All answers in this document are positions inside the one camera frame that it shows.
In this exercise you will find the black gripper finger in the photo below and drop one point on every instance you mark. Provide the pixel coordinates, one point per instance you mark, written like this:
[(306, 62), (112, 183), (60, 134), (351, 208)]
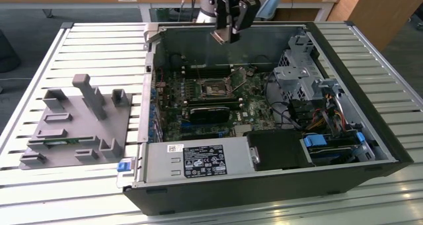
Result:
[(243, 14), (224, 9)]

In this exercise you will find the silver CPU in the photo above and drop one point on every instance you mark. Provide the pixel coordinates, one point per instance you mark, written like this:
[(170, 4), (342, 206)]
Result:
[(222, 36)]

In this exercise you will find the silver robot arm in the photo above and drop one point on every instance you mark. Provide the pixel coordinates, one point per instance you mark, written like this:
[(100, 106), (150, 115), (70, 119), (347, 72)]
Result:
[(206, 12)]

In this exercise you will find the CPU socket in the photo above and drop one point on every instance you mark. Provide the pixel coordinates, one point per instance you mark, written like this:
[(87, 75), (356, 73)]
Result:
[(214, 88)]

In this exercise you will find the green circuit board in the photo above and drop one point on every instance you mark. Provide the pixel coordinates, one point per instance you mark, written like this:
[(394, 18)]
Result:
[(162, 14)]

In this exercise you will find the round coin battery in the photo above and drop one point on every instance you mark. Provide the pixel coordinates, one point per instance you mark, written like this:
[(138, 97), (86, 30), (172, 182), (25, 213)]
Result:
[(250, 72)]

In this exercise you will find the silver drive cage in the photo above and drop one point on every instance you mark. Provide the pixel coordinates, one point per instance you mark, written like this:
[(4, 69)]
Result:
[(298, 73)]

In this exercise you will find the green motherboard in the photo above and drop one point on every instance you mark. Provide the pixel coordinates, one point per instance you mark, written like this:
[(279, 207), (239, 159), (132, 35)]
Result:
[(256, 108)]

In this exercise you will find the black graphics card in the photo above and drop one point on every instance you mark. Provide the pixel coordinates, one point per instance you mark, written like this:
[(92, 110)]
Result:
[(208, 116)]

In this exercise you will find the brown wooden cabinet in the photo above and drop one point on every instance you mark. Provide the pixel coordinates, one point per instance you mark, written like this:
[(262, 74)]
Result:
[(386, 14)]

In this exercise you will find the silver chipset heatsink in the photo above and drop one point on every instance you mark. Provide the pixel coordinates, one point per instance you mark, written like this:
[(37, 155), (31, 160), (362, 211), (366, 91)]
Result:
[(243, 130)]

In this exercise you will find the blue expansion slot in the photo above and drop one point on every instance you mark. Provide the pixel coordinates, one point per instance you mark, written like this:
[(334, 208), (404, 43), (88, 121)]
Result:
[(184, 122)]

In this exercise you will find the black plastic shroud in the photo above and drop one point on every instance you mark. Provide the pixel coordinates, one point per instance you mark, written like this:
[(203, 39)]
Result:
[(280, 148)]

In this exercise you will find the blue disk carrier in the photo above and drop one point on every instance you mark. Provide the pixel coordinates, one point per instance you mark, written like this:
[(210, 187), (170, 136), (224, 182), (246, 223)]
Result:
[(314, 141)]

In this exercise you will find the silver shroud latch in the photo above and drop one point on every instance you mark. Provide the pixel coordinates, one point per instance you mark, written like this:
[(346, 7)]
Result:
[(255, 155)]

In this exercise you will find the blue plastic tab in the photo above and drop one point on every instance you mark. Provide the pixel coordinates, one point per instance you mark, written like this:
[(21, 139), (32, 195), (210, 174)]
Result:
[(359, 137)]

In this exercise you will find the black disk drive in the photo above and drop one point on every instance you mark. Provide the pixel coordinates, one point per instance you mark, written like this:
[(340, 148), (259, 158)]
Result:
[(330, 155)]

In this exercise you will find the silver power supply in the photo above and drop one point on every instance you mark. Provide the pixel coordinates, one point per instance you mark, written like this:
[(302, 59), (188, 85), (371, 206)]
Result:
[(159, 160)]

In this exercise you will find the grey parts rack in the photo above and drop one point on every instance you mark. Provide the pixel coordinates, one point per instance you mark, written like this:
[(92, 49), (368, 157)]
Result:
[(79, 128)]

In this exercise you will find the green RAM stick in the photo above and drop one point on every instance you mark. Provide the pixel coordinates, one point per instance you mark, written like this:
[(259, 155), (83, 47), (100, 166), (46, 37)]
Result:
[(72, 141)]

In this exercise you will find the blue case latch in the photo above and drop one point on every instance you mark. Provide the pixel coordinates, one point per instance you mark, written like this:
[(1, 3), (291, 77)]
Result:
[(123, 166)]

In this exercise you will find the black open PC case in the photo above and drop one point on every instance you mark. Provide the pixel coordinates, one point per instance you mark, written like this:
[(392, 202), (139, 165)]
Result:
[(264, 197)]

